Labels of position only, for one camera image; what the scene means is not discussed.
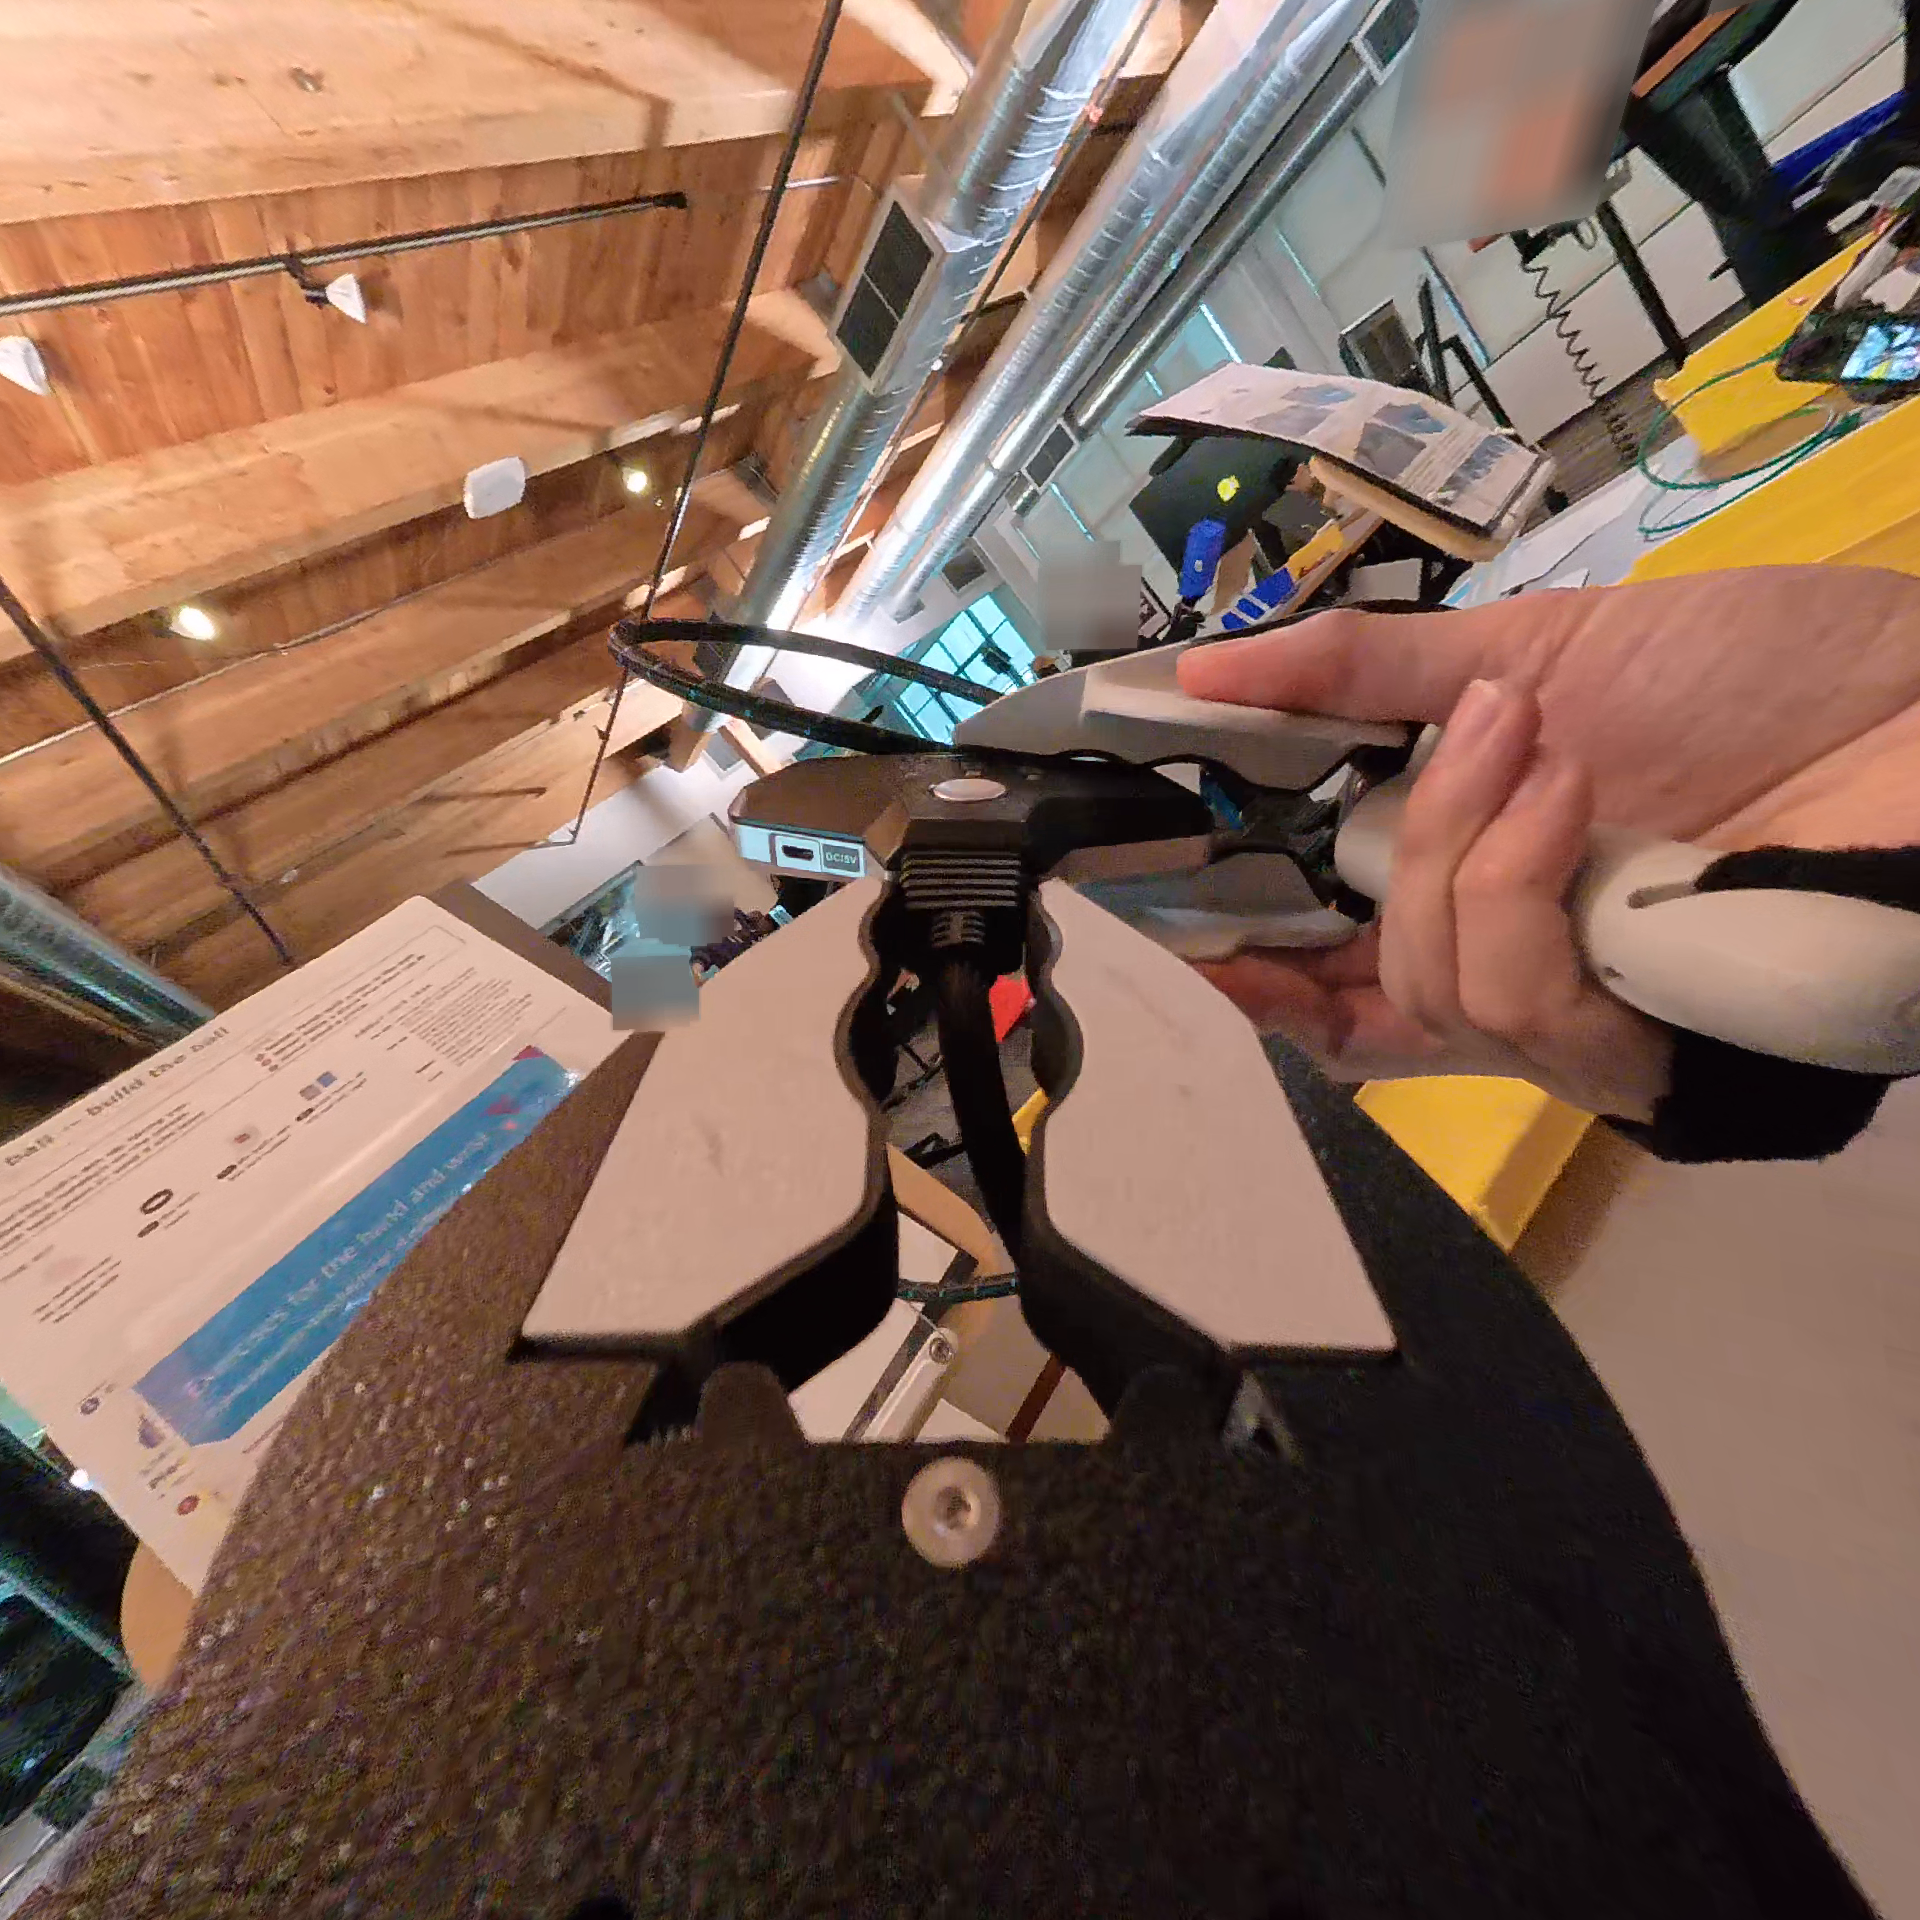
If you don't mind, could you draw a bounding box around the spiral metal duct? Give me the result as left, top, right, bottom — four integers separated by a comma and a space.
707, 0, 1158, 663

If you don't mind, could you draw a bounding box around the instruction sheet with blue banner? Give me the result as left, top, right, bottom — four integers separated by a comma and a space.
75, 1043, 601, 1592

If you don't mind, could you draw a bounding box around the black adapter hub with cable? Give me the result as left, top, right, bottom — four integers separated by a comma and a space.
609, 600, 1450, 1308

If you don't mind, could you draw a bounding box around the smooth metal duct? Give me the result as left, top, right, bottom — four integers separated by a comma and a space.
841, 0, 1420, 624

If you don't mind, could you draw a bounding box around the black hub with silver end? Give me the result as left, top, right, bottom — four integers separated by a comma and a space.
728, 755, 1220, 964

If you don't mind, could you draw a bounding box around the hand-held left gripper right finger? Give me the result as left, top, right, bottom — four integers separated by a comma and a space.
1020, 879, 1401, 1402

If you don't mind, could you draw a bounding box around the white printed sheet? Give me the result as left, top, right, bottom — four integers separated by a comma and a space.
0, 899, 623, 1351

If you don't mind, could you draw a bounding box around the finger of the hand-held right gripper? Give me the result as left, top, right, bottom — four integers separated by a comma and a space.
1073, 879, 1368, 964
954, 636, 1420, 792

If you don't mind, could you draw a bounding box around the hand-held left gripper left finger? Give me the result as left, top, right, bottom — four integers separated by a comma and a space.
515, 879, 901, 1351

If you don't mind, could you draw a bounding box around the person's right hand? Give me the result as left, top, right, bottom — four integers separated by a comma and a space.
1175, 568, 1920, 1119

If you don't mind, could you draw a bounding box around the thin green cable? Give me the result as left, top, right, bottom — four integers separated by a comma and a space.
1636, 336, 1891, 541

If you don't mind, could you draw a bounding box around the black coiled cable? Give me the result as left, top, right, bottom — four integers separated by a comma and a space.
1532, 249, 1614, 436

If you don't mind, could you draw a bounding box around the background document stand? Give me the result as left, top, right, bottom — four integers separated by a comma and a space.
1128, 359, 1554, 564

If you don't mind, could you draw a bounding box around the dark electronic device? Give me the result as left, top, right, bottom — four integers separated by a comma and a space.
1778, 307, 1920, 394

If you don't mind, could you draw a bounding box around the wooden document stand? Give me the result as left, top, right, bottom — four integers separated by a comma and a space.
0, 885, 646, 1689

